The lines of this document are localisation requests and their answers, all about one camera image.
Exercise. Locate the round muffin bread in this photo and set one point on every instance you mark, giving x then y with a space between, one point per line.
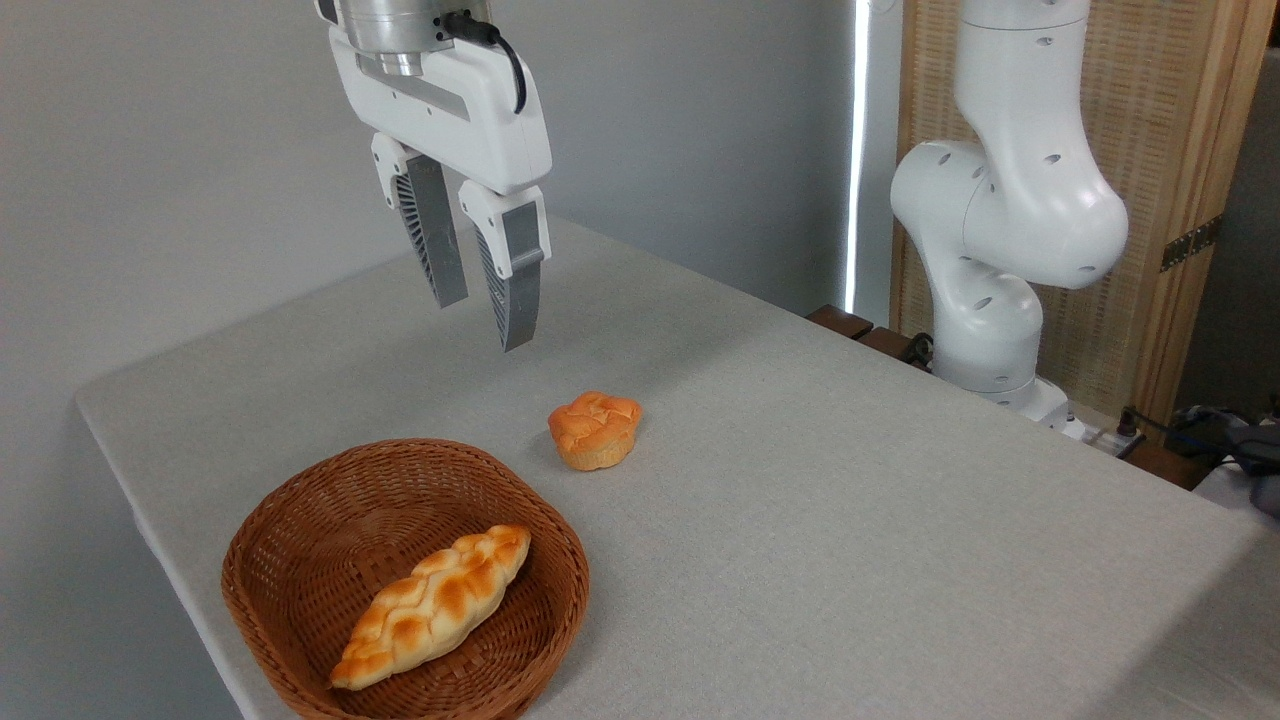
595 430

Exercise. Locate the metal screen hinge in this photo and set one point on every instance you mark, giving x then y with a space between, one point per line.
1190 243

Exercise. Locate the brown wicker basket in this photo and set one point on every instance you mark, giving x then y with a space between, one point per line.
290 560

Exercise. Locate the wooden woven folding screen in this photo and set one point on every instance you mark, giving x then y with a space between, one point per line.
1160 120

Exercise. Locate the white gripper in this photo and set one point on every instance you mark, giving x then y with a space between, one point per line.
470 110

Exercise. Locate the dark brown wooden block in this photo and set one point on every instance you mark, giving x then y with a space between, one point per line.
885 342
840 321
1165 465

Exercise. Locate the grey tablecloth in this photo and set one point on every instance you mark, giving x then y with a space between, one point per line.
850 520

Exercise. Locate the long braided bread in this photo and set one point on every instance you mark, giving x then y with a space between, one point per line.
440 600

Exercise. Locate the black clamp knob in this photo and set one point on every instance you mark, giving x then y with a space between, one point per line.
920 350

